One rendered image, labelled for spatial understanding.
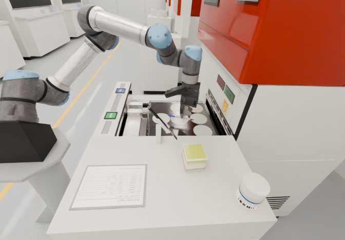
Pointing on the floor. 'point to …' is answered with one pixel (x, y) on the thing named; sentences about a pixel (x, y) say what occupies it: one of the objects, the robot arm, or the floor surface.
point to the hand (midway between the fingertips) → (180, 115)
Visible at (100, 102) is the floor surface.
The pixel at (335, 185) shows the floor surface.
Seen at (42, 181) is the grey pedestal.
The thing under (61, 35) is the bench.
